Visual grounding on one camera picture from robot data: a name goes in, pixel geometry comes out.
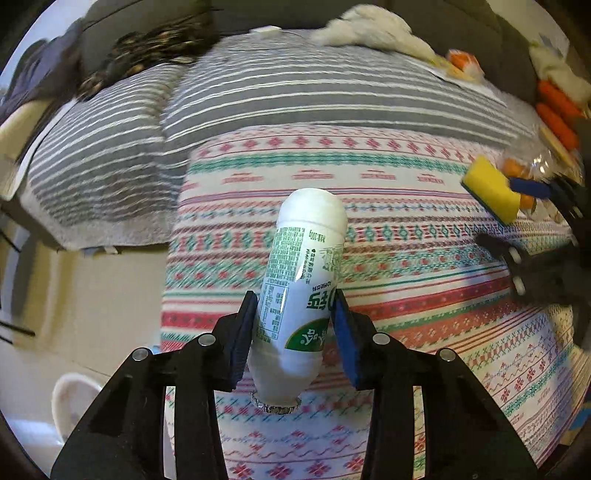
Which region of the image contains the white fluffy plush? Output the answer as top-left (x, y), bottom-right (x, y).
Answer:
top-left (529, 41), bottom-right (587, 100)

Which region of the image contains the orange white packet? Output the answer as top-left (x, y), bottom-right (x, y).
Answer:
top-left (445, 50), bottom-right (484, 77)

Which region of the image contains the white bottle green label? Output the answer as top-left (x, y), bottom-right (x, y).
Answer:
top-left (246, 187), bottom-right (348, 414)

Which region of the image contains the colourful patterned blanket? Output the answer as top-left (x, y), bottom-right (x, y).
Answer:
top-left (159, 90), bottom-right (587, 480)

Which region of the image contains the purple jacket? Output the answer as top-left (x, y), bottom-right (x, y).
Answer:
top-left (0, 21), bottom-right (86, 121)

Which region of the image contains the dark patterned cloth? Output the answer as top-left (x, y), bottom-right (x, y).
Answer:
top-left (76, 18), bottom-right (218, 100)

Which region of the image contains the cream dotted pillow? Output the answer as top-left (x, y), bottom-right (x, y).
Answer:
top-left (0, 99), bottom-right (51, 162)

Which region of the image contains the green yellow sponge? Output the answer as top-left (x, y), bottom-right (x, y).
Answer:
top-left (462, 155), bottom-right (522, 226)

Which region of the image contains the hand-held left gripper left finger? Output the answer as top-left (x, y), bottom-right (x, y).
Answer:
top-left (48, 290), bottom-right (259, 480)

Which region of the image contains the white round container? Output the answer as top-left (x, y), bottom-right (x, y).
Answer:
top-left (52, 373), bottom-right (105, 444)

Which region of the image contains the white plush toy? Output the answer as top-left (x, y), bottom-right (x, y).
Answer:
top-left (311, 4), bottom-right (437, 61)

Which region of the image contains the grey sofa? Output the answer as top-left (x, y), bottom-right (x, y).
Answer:
top-left (81, 0), bottom-right (541, 102)

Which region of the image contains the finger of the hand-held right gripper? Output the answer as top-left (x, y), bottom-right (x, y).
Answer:
top-left (508, 176), bottom-right (585, 219)
top-left (475, 232), bottom-right (530, 297)

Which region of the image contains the orange carrot plush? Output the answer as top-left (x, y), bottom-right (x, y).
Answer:
top-left (538, 80), bottom-right (583, 116)
top-left (536, 104), bottom-right (580, 148)

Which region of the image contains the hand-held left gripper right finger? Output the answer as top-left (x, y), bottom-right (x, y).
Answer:
top-left (330, 288), bottom-right (539, 480)

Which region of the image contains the grey striped blanket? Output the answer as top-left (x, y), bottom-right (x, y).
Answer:
top-left (25, 30), bottom-right (527, 250)

